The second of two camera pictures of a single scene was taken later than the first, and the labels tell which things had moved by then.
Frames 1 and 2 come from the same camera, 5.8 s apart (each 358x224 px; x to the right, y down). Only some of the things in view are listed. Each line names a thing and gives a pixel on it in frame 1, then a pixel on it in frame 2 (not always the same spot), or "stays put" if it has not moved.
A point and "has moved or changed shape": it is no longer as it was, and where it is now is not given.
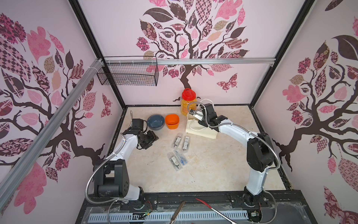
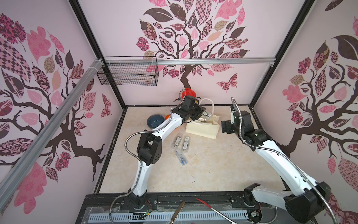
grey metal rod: (177, 212) stays put
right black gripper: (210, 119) to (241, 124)
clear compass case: (177, 140) stays put
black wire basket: (130, 75) stays put
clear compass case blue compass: (183, 161) stays put
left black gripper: (153, 137) to (200, 109)
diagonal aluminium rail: (9, 170) stays put
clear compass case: (174, 161) has moved or changed shape
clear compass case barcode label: (186, 143) stays put
